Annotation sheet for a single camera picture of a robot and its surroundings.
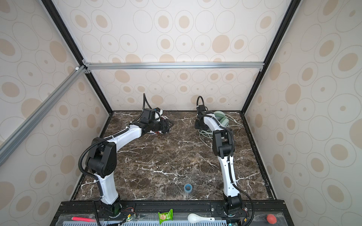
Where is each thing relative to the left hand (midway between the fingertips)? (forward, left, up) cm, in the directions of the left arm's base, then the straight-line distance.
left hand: (172, 121), depth 91 cm
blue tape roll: (-37, -10, -16) cm, 41 cm away
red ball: (-51, -51, -13) cm, 73 cm away
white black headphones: (+11, +5, -9) cm, 16 cm away
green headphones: (+11, -35, -7) cm, 37 cm away
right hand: (+9, -20, -17) cm, 27 cm away
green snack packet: (-50, 0, -13) cm, 51 cm away
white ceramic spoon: (-51, -13, -15) cm, 54 cm away
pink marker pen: (-51, +45, -16) cm, 70 cm away
